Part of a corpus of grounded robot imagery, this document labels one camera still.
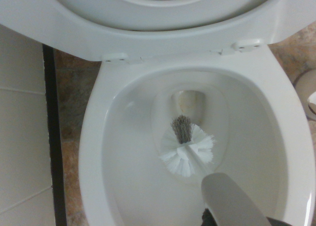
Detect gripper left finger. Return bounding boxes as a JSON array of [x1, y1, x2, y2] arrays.
[[201, 207, 218, 226]]

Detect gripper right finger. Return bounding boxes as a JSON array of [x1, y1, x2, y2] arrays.
[[268, 216, 293, 226]]

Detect white toilet seat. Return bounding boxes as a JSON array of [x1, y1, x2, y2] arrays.
[[0, 0, 297, 63]]

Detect white toilet brush grey grip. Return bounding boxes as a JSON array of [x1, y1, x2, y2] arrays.
[[158, 114, 271, 226]]

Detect white ceramic toilet bowl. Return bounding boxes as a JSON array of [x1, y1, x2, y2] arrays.
[[78, 44, 316, 226]]

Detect white toilet brush holder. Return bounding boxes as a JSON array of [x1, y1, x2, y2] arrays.
[[293, 69, 316, 119]]

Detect black baseboard beside toilet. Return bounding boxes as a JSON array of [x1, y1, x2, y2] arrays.
[[42, 44, 68, 226]]

